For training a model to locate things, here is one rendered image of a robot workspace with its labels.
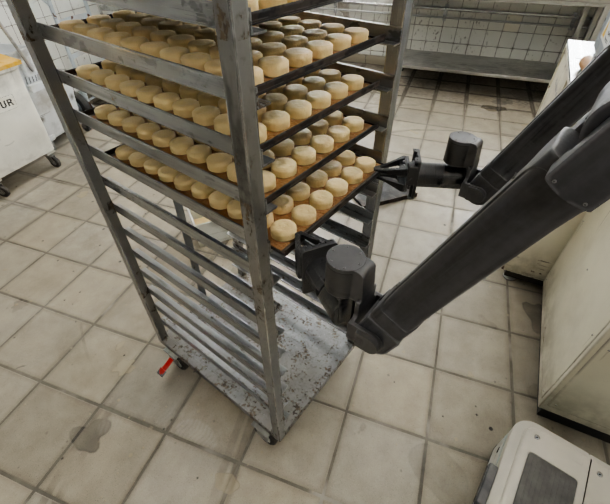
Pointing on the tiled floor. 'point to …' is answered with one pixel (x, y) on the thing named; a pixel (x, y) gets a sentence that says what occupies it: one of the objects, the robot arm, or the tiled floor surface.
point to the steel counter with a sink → (425, 60)
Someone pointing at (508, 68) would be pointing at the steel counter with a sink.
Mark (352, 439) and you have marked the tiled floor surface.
